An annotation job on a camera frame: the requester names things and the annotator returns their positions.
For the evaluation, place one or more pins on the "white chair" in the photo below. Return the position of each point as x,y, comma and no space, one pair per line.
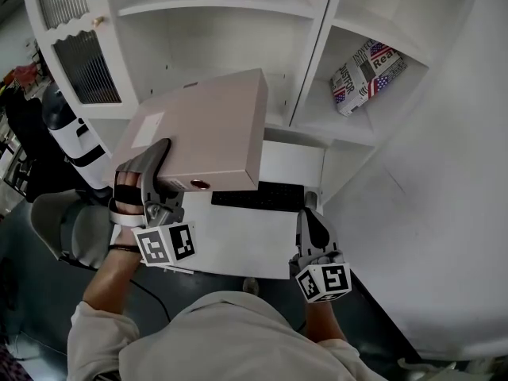
436,369

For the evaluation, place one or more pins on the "grey computer mouse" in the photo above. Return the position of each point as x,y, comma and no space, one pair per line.
312,200

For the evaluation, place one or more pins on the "black office chair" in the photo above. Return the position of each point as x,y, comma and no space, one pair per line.
35,153

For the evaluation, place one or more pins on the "red basket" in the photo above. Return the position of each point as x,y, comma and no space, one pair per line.
25,74

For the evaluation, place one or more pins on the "white desk surface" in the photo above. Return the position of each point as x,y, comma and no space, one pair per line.
246,244

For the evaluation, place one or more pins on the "person's right forearm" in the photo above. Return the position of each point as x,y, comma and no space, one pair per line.
323,320

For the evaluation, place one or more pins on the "white ribbed glass cabinet door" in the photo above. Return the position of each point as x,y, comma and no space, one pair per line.
87,74

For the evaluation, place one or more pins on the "newspaper print box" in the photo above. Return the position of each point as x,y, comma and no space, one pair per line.
365,81

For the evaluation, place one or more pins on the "person's beige shirt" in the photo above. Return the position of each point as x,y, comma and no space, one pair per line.
238,339

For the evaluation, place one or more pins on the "beige box folder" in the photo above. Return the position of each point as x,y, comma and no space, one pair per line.
206,125

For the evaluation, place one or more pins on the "white desk with shelves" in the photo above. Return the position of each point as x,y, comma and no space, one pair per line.
222,46

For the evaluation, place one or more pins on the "black wrist band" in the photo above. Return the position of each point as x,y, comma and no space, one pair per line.
125,248

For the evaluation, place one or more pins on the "person's left hand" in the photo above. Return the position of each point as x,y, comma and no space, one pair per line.
128,179

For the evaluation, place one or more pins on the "person's shoe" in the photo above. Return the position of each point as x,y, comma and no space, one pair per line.
251,286

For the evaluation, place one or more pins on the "person's left forearm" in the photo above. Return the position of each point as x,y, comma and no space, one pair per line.
111,280

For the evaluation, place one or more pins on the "black keyboard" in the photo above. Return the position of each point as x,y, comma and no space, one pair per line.
262,198

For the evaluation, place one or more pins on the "white robot with black top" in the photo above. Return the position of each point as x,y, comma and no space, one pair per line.
79,145

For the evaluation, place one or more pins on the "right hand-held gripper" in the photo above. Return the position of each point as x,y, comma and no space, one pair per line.
325,278

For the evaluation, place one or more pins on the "checkered fabric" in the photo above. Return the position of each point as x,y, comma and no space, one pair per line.
12,365

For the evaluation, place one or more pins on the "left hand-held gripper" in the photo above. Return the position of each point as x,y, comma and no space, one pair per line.
166,240

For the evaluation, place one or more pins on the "grey chair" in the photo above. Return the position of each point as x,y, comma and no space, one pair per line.
75,228

